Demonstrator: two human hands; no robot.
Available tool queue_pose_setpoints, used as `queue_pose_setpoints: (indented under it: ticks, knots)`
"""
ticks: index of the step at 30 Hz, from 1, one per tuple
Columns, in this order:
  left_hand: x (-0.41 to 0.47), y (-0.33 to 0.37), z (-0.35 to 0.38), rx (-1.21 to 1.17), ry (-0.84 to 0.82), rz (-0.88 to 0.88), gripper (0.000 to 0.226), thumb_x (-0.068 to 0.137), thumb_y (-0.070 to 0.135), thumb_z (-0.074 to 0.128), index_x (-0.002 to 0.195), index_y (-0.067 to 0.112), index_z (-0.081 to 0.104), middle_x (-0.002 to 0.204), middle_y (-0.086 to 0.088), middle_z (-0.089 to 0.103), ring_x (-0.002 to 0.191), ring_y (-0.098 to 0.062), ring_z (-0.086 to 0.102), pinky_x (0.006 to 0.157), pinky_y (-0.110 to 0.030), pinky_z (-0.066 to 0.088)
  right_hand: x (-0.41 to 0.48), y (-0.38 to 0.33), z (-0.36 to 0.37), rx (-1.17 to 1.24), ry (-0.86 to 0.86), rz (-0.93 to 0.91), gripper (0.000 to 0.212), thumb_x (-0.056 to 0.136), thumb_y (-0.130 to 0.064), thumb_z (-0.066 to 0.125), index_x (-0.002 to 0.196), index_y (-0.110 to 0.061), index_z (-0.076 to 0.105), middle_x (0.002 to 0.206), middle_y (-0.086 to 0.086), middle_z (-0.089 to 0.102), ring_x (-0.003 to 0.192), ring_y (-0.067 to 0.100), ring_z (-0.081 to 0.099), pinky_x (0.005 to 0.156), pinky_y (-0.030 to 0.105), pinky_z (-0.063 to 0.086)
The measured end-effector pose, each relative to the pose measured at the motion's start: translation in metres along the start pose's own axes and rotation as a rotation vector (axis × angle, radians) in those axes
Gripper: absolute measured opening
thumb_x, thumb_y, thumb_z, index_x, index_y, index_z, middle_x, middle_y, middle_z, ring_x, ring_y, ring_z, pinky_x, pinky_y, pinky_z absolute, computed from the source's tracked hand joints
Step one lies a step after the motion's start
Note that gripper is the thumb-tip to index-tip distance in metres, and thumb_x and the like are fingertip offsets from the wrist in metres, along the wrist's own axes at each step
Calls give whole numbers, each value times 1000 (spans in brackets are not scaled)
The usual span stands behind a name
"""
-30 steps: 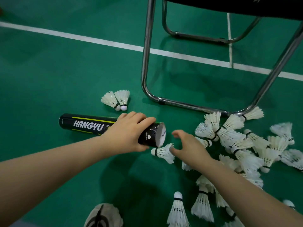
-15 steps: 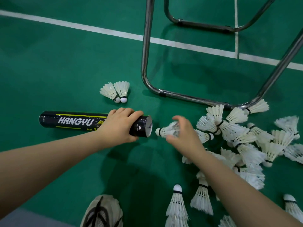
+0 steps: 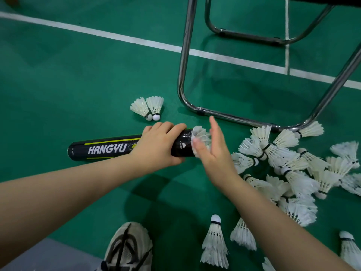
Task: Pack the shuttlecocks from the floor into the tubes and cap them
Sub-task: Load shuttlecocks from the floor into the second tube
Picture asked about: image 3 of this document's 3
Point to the person's left hand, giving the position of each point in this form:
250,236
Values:
153,146

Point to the person's right hand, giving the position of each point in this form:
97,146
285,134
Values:
217,160

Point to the person's left thumb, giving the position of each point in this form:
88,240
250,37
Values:
177,162

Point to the person's right thumb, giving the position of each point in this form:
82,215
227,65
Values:
198,148

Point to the white feather shuttlecock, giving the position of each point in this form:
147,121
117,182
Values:
139,107
349,251
215,245
268,265
201,135
242,235
155,105

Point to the black shuttlecock tube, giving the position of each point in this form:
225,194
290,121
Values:
107,149

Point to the person's right forearm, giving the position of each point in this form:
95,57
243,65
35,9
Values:
282,231

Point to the person's left forearm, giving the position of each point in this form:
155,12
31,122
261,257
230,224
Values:
62,194

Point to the pile of white shuttlecocks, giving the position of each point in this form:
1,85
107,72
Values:
282,155

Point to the beige and black sneaker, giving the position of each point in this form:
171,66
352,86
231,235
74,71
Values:
127,251

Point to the grey trouser leg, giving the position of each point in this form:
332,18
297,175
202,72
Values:
42,256

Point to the chrome tubular chair frame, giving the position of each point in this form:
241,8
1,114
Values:
184,67

